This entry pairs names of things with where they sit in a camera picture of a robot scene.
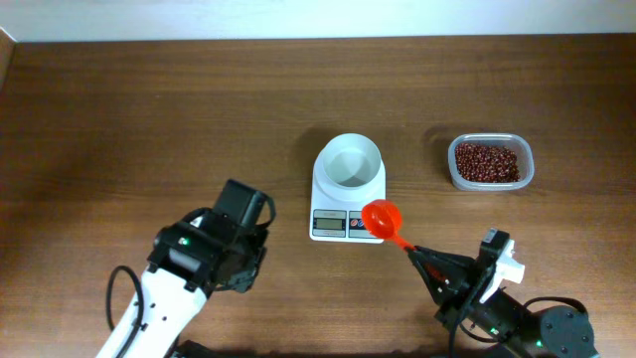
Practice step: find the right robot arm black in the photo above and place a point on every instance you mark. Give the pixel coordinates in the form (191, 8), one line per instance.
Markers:
(542, 327)

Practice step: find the red beans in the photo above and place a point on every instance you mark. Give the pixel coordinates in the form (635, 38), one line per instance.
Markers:
(486, 164)

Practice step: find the white round bowl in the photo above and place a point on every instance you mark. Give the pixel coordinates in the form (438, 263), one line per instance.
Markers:
(351, 160)

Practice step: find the white digital kitchen scale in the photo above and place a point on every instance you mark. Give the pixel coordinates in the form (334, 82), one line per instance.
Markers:
(336, 212)

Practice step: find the clear plastic container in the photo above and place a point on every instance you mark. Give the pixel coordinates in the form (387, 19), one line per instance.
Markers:
(514, 142)

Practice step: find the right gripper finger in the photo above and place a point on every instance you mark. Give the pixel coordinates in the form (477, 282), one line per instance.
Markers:
(428, 259)
(434, 278)

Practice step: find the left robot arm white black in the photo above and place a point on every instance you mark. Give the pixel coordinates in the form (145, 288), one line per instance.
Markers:
(210, 249)

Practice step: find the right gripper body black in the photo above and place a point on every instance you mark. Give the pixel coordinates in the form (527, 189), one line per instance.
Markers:
(470, 286)

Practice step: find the orange measuring scoop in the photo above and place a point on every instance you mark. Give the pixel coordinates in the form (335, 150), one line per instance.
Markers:
(383, 219)

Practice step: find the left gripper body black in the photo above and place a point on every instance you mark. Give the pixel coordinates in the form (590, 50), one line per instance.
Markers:
(247, 246)

